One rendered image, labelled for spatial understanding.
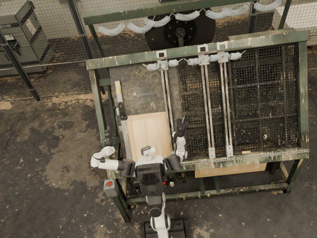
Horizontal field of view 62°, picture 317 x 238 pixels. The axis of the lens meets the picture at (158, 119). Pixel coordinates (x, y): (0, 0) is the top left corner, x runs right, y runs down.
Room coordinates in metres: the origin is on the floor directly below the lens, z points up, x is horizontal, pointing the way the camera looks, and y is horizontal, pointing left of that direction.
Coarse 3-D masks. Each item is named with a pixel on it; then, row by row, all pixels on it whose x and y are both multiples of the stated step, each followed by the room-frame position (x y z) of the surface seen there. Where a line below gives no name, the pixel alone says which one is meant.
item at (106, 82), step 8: (288, 56) 2.16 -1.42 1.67; (216, 64) 2.24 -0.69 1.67; (232, 64) 2.20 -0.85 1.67; (184, 72) 2.25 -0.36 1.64; (232, 72) 2.19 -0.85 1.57; (104, 80) 2.34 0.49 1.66; (112, 104) 2.20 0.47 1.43; (288, 104) 1.90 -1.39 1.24; (112, 112) 2.15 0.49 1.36; (288, 112) 1.85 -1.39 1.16; (112, 120) 2.10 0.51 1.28; (256, 120) 1.85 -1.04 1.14; (280, 120) 1.80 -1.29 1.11; (296, 120) 1.78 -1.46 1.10; (192, 128) 1.90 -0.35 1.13; (232, 128) 1.83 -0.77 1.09; (112, 136) 2.01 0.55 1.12
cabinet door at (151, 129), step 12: (132, 120) 2.01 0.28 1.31; (144, 120) 1.99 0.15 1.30; (156, 120) 1.97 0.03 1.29; (132, 132) 1.94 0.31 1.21; (144, 132) 1.92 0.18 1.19; (156, 132) 1.90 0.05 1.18; (132, 144) 1.87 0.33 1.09; (144, 144) 1.85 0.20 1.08; (156, 144) 1.83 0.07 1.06; (168, 144) 1.80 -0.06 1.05; (132, 156) 1.79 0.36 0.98; (144, 156) 1.77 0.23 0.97
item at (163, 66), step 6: (162, 60) 2.12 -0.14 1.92; (162, 66) 2.11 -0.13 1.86; (162, 72) 2.20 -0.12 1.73; (162, 78) 2.16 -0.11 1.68; (162, 84) 2.13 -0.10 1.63; (168, 90) 2.09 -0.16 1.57; (168, 96) 2.05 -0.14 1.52; (168, 102) 2.02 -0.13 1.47; (168, 108) 1.99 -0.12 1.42; (168, 114) 1.98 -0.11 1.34; (168, 120) 1.91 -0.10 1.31; (168, 126) 1.88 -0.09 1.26; (168, 132) 1.84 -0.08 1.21; (174, 144) 1.76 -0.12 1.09; (174, 150) 1.73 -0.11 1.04
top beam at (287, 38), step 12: (264, 36) 2.20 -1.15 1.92; (276, 36) 2.19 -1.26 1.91; (288, 36) 2.17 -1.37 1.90; (300, 36) 2.15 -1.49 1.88; (180, 48) 2.27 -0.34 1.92; (192, 48) 2.25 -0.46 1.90; (216, 48) 2.22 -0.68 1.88; (228, 48) 2.20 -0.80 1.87; (96, 60) 2.34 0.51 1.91; (108, 60) 2.32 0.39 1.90; (120, 60) 2.30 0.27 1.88; (132, 60) 2.28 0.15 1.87; (156, 60) 2.25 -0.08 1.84
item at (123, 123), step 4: (120, 84) 2.25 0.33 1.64; (116, 88) 2.21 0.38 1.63; (120, 88) 2.20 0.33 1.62; (120, 92) 2.18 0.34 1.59; (120, 96) 2.16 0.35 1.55; (120, 100) 2.13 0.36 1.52; (124, 108) 2.11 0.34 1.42; (124, 120) 2.01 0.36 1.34; (124, 124) 1.99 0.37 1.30; (124, 128) 1.96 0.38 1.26; (124, 132) 1.94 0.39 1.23; (124, 136) 1.91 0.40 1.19; (128, 136) 1.92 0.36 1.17; (124, 140) 1.89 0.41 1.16; (128, 140) 1.88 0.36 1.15; (128, 144) 1.86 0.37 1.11; (128, 148) 1.83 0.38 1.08; (128, 152) 1.81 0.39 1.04; (128, 156) 1.78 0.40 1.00
